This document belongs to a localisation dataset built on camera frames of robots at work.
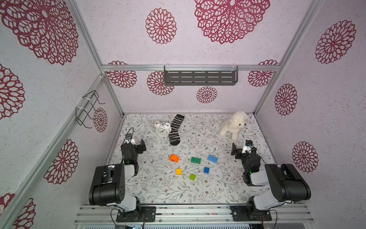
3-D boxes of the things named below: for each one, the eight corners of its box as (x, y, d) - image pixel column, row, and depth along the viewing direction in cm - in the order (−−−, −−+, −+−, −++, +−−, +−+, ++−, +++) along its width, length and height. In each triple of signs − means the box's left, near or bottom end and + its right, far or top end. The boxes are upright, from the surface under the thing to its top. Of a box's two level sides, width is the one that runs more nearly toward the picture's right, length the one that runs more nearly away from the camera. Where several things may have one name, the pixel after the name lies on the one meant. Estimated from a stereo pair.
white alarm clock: (156, 137, 108) (153, 126, 98) (158, 132, 111) (155, 121, 101) (169, 138, 107) (168, 127, 97) (171, 133, 110) (169, 122, 100)
